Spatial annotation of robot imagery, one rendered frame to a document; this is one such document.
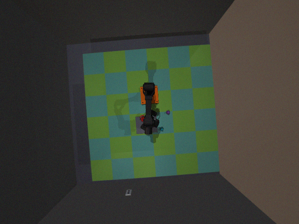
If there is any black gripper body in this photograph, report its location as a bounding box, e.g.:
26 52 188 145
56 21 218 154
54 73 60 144
140 110 157 130

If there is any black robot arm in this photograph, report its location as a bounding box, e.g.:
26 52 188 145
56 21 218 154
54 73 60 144
143 83 159 134

